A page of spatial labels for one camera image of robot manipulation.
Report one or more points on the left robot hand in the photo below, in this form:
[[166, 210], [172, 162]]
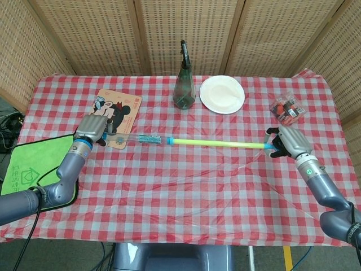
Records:
[[91, 125]]

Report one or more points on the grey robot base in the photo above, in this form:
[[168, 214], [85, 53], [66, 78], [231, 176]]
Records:
[[172, 257]]

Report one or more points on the white table leg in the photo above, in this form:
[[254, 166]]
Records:
[[251, 258]]

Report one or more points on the green microfibre cloth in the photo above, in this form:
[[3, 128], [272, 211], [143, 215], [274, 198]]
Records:
[[31, 161]]

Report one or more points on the cartoon girl mouse pad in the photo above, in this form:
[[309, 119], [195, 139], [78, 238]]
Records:
[[124, 113]]

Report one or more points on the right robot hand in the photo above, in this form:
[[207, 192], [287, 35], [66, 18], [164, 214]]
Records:
[[293, 141]]

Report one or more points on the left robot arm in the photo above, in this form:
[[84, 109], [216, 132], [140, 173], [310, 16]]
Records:
[[65, 175]]

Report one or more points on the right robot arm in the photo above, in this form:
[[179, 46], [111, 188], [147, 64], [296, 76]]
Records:
[[324, 189]]

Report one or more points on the white paper plate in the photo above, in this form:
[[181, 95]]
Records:
[[221, 94]]

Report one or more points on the green plastic bottle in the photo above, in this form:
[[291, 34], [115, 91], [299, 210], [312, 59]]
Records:
[[184, 90]]

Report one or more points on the red checked tablecloth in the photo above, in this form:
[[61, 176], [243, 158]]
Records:
[[180, 192]]

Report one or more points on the woven folding screen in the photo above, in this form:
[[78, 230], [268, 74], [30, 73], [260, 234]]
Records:
[[98, 34]]

